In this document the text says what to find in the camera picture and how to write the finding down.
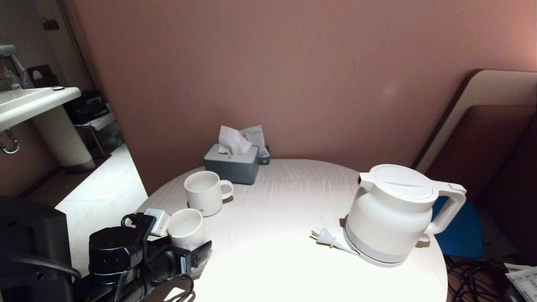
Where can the chrome drain pipe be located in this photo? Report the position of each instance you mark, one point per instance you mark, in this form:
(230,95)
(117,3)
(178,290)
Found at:
(15,145)

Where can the white tissue sheet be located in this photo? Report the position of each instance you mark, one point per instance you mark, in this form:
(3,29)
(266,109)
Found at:
(230,141)

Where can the beige sink pedestal column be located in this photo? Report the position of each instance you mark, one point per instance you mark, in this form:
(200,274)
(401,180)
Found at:
(63,138)

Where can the grey faucet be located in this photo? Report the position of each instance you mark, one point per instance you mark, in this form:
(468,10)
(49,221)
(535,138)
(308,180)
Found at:
(6,50)

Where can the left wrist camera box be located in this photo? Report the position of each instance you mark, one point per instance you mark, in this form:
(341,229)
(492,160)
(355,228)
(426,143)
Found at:
(157,222)

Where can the brown wooden holder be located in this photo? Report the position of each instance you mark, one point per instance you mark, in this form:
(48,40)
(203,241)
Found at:
(46,80)

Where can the white electric kettle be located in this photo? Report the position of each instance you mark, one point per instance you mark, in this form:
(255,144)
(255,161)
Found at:
(390,218)

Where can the white sink basin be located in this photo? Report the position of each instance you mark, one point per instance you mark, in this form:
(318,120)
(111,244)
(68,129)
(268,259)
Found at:
(25,105)

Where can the grey-blue tissue box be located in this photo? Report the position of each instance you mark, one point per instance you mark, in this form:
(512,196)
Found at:
(230,168)

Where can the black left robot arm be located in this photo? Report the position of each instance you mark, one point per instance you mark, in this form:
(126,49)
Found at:
(33,235)

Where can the grey plastic bag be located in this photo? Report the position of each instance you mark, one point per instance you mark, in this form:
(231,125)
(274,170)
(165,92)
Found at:
(111,137)

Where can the black box device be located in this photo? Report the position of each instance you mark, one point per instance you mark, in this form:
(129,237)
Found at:
(86,108)

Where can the beige rounded board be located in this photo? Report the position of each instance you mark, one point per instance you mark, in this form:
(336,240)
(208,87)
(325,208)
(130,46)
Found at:
(491,88)

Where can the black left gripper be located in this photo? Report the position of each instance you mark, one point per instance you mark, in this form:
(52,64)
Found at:
(114,253)

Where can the small grey holder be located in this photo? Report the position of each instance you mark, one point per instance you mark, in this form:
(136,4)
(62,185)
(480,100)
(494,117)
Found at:
(264,160)

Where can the metal-legged stool shelf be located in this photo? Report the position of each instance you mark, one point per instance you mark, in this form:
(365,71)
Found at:
(100,121)

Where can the white paper packet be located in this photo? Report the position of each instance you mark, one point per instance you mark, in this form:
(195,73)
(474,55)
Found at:
(256,136)

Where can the smooth white cup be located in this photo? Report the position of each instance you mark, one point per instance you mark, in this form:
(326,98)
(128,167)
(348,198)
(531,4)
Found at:
(188,230)

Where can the dark wall sign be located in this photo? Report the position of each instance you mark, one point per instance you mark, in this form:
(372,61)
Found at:
(50,24)

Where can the round white kettle base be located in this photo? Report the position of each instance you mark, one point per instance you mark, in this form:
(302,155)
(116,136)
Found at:
(375,263)

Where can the printed paper sheet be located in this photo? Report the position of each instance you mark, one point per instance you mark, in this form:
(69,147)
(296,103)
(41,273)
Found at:
(524,281)

